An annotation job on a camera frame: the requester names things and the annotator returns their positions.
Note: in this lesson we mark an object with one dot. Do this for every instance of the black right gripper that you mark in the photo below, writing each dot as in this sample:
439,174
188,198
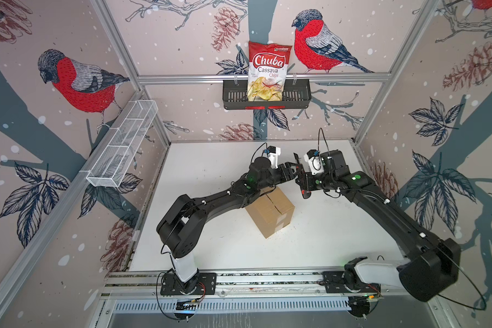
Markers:
305,186

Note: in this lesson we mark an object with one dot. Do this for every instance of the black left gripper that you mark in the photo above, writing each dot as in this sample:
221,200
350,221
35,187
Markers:
288,176

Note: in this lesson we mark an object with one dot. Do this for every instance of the red black utility knife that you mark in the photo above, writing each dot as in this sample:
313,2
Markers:
302,178

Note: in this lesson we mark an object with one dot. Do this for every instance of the brown cardboard express box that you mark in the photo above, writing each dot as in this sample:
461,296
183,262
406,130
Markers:
271,212

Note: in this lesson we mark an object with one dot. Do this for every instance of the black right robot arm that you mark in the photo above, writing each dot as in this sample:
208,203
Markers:
430,264

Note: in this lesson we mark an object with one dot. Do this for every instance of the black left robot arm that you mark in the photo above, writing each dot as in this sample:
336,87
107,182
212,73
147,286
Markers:
182,225

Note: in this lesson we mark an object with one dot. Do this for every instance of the Chuba cassava chips bag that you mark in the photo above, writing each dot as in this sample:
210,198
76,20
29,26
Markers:
268,65

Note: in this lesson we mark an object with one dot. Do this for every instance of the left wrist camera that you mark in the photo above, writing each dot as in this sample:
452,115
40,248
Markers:
273,153

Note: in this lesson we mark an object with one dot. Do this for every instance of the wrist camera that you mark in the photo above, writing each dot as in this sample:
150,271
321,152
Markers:
313,159
273,153

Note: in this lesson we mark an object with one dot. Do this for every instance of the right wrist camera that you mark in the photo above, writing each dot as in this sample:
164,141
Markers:
313,159

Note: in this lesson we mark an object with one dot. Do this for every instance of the black wire wall basket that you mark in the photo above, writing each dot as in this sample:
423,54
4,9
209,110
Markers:
296,95

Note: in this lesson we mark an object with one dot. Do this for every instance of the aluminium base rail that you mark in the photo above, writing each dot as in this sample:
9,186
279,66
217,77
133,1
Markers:
236,283

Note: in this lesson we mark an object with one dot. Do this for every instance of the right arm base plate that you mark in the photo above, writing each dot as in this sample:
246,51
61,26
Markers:
336,282

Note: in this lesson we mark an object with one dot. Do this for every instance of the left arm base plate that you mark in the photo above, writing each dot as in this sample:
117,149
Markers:
188,283

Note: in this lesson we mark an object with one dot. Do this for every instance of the white wire mesh shelf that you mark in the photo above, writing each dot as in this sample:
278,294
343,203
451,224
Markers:
117,157

